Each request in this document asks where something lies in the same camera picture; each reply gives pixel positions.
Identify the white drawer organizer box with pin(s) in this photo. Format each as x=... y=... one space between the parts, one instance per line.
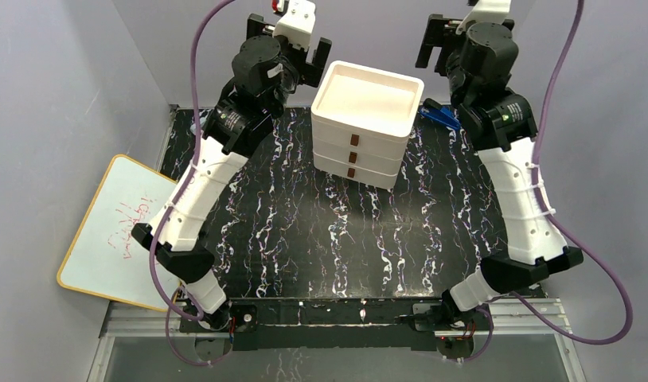
x=361 y=121

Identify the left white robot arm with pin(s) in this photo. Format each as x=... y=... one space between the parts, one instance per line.
x=232 y=133

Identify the yellow framed whiteboard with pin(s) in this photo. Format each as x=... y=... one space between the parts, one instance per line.
x=103 y=259

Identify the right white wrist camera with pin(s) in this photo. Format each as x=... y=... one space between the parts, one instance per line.
x=490 y=11

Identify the blue stapler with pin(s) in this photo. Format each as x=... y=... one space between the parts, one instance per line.
x=436 y=112

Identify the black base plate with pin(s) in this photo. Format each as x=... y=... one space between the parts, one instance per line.
x=346 y=323

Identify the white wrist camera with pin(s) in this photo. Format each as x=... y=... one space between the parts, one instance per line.
x=296 y=23
x=490 y=11

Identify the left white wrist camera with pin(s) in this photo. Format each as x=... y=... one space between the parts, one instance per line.
x=296 y=23

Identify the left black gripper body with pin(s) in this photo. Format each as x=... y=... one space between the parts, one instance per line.
x=318 y=57

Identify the aluminium rail frame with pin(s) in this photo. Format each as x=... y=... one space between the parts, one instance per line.
x=286 y=230

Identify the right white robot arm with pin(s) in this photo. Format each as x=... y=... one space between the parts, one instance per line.
x=502 y=131

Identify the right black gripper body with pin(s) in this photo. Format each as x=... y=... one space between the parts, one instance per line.
x=431 y=40

